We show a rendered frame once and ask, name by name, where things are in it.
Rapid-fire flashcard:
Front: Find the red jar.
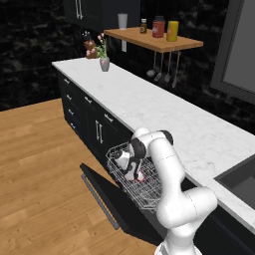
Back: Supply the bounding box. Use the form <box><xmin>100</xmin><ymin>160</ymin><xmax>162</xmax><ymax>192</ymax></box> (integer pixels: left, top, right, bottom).
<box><xmin>151</xmin><ymin>15</ymin><xmax>166</xmax><ymax>39</ymax></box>

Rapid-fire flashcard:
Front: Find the dark grey sink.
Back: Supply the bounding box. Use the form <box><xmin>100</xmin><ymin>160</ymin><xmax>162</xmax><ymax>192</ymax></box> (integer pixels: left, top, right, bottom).
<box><xmin>213</xmin><ymin>153</ymin><xmax>255</xmax><ymax>212</ymax></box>

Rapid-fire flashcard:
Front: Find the grey vase with pink flowers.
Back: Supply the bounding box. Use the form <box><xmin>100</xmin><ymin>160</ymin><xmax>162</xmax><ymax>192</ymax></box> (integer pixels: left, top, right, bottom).
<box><xmin>95</xmin><ymin>32</ymin><xmax>112</xmax><ymax>73</ymax></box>

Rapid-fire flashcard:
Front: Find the black drawer front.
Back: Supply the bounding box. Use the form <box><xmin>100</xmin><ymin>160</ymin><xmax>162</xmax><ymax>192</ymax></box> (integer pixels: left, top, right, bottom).
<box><xmin>63</xmin><ymin>102</ymin><xmax>85</xmax><ymax>127</ymax></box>
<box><xmin>81</xmin><ymin>90</ymin><xmax>101</xmax><ymax>114</ymax></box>
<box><xmin>66</xmin><ymin>117</ymin><xmax>86</xmax><ymax>141</ymax></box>
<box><xmin>60</xmin><ymin>87</ymin><xmax>84</xmax><ymax>113</ymax></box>
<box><xmin>98</xmin><ymin>105</ymin><xmax>134</xmax><ymax>136</ymax></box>
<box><xmin>57</xmin><ymin>71</ymin><xmax>83</xmax><ymax>98</ymax></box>

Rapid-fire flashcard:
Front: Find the red and white cup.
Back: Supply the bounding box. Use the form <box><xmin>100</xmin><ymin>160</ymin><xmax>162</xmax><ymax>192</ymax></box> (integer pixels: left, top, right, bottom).
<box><xmin>136</xmin><ymin>170</ymin><xmax>147</xmax><ymax>183</ymax></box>

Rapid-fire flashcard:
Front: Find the black dishwasher door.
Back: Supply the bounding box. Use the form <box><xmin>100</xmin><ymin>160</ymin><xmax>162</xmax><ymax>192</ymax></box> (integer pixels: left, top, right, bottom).
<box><xmin>79</xmin><ymin>162</ymin><xmax>164</xmax><ymax>247</ymax></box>

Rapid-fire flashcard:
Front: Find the black wall cupboard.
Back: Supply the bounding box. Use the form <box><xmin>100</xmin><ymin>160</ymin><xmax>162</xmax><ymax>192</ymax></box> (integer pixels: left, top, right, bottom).
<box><xmin>62</xmin><ymin>0</ymin><xmax>141</xmax><ymax>33</ymax></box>

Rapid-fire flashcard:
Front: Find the brown bottle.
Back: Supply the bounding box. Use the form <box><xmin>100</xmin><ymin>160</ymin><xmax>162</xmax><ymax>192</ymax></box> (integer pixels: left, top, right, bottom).
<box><xmin>138</xmin><ymin>18</ymin><xmax>148</xmax><ymax>35</ymax></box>

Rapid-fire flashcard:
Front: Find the yellow jar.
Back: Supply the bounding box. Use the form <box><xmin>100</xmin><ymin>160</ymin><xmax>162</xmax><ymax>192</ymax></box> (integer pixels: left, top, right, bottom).
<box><xmin>165</xmin><ymin>20</ymin><xmax>180</xmax><ymax>43</ymax></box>

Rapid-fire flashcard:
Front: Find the grey window frame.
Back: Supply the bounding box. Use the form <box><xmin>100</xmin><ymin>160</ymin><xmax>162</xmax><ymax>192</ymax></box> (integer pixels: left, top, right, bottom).
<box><xmin>210</xmin><ymin>0</ymin><xmax>255</xmax><ymax>107</ymax></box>

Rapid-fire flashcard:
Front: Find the hanging silver spatula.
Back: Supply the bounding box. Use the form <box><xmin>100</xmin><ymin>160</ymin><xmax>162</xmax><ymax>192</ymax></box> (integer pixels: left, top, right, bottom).
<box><xmin>153</xmin><ymin>52</ymin><xmax>165</xmax><ymax>83</ymax></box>

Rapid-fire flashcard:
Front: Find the wire dishwasher rack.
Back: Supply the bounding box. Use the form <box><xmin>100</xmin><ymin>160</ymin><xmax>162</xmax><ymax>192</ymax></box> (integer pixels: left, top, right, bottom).
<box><xmin>106</xmin><ymin>141</ymin><xmax>167</xmax><ymax>214</ymax></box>

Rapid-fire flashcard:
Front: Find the hanging silver spoon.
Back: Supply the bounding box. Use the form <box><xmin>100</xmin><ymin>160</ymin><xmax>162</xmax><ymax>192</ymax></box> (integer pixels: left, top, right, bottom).
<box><xmin>163</xmin><ymin>52</ymin><xmax>173</xmax><ymax>84</ymax></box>

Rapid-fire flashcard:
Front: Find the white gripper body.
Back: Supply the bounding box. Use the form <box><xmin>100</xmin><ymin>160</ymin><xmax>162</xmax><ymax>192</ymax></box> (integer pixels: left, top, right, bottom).
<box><xmin>124</xmin><ymin>158</ymin><xmax>145</xmax><ymax>182</ymax></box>

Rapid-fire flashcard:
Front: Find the black cupboard door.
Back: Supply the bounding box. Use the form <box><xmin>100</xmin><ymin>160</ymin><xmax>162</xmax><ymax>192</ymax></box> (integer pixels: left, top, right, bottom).
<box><xmin>98</xmin><ymin>116</ymin><xmax>133</xmax><ymax>164</ymax></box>
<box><xmin>84</xmin><ymin>106</ymin><xmax>101</xmax><ymax>154</ymax></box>

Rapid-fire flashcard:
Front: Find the hanging silver ladle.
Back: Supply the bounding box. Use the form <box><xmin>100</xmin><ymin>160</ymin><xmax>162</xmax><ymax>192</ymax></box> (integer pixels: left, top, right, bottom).
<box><xmin>145</xmin><ymin>51</ymin><xmax>157</xmax><ymax>79</ymax></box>

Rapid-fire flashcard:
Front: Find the silver cupboard door handle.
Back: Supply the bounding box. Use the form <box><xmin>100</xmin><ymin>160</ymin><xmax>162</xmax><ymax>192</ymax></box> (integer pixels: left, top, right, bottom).
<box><xmin>95</xmin><ymin>120</ymin><xmax>101</xmax><ymax>142</ymax></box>
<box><xmin>99</xmin><ymin>122</ymin><xmax>105</xmax><ymax>145</ymax></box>

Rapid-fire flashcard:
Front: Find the wooden wall shelf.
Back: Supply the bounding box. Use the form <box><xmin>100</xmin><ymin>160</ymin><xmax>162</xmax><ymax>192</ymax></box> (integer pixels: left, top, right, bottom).
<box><xmin>103</xmin><ymin>26</ymin><xmax>204</xmax><ymax>54</ymax></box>

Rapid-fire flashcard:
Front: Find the hanging silver utensil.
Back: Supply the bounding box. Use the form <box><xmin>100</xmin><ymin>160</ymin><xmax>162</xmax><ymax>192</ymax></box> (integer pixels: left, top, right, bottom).
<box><xmin>171</xmin><ymin>50</ymin><xmax>182</xmax><ymax>90</ymax></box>

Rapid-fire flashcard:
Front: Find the brown knife block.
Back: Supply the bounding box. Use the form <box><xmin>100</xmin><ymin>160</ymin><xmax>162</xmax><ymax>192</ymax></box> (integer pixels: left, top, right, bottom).
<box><xmin>82</xmin><ymin>30</ymin><xmax>100</xmax><ymax>60</ymax></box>

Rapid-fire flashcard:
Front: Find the grey dishwasher door handle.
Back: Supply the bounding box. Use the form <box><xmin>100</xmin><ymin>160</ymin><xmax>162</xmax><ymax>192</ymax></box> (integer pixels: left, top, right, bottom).
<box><xmin>81</xmin><ymin>173</ymin><xmax>121</xmax><ymax>231</ymax></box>

